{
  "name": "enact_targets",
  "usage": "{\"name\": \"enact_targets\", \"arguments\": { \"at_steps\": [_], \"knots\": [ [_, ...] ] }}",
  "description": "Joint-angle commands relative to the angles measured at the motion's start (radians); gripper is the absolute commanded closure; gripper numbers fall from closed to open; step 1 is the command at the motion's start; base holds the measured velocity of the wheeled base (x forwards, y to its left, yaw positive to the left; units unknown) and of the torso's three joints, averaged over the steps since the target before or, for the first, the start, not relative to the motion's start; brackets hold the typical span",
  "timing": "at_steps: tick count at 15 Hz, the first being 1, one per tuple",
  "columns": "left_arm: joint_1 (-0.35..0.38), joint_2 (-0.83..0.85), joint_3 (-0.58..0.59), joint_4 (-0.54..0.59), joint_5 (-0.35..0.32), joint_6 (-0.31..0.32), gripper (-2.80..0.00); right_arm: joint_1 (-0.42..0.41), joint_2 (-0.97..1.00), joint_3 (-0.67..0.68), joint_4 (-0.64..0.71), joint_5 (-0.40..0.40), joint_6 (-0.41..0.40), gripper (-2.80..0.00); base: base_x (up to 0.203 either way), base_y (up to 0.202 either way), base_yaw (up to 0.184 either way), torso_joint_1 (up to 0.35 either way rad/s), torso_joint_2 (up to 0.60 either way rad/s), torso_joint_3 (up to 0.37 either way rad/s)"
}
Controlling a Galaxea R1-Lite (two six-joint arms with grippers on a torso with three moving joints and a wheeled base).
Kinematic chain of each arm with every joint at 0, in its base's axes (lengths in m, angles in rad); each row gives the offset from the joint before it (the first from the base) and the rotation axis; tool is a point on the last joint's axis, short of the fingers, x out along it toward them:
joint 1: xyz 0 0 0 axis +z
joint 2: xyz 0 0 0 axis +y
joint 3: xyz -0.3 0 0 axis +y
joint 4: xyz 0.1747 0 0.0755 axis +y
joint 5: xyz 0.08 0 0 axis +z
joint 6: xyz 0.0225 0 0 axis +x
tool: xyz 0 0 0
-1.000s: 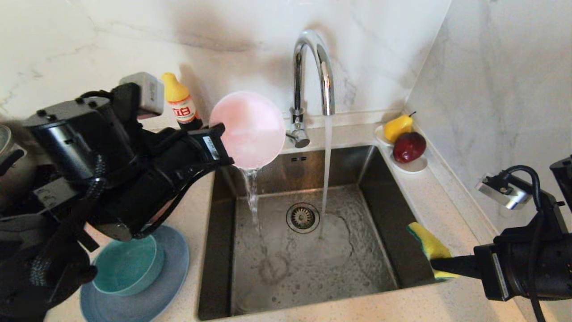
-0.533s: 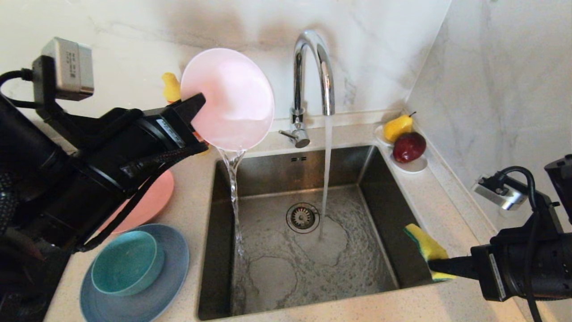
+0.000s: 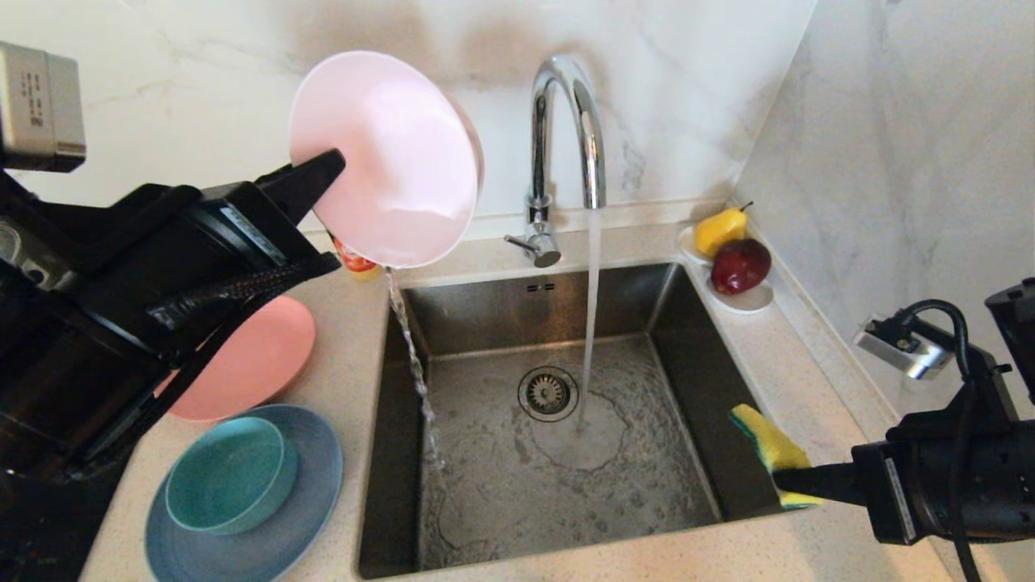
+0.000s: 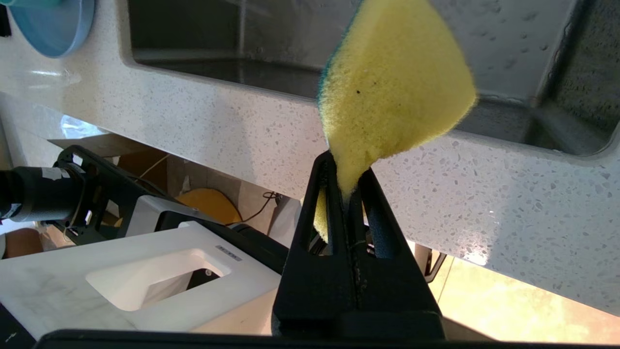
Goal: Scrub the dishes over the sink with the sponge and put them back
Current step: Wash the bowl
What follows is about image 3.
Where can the blue plate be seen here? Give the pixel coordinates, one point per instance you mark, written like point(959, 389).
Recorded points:
point(311, 501)

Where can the yellow pear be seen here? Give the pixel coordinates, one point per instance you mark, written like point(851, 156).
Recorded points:
point(717, 231)

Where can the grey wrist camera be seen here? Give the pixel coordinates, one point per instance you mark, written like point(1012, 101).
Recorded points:
point(906, 347)
point(40, 105)

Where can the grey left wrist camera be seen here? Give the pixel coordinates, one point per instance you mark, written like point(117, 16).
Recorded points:
point(40, 105)

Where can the dark red apple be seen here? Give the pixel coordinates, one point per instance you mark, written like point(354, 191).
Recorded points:
point(738, 265)

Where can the small white dish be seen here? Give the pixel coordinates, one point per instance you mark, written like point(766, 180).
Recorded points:
point(686, 245)
point(752, 302)

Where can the stainless steel sink basin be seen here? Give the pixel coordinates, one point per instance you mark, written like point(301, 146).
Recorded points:
point(501, 501)

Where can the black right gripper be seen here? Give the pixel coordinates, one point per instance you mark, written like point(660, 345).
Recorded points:
point(970, 485)

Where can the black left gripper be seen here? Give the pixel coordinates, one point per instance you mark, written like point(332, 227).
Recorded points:
point(202, 250)

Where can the teal bowl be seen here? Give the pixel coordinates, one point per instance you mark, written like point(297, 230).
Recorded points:
point(226, 477)

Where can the yellow-capped orange dish soap bottle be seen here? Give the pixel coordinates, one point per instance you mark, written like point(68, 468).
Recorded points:
point(360, 265)

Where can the chrome gooseneck faucet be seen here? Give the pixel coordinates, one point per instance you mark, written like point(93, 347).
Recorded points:
point(540, 145)

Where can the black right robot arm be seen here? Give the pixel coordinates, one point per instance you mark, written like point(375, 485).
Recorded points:
point(1015, 339)

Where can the light pink bowl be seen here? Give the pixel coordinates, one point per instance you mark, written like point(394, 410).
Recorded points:
point(388, 162)

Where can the black induction cooktop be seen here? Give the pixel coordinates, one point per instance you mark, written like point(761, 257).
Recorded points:
point(48, 558)

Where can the round metal drain strainer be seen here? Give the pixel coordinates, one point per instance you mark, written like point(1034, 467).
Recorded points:
point(547, 394)

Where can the salmon pink plate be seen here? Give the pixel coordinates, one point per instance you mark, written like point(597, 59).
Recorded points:
point(259, 364)

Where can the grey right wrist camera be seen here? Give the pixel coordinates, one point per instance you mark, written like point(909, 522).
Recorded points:
point(906, 347)

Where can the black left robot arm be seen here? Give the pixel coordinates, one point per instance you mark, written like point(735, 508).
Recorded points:
point(48, 388)

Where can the yellow sponge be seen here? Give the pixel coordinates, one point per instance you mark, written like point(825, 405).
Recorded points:
point(764, 436)

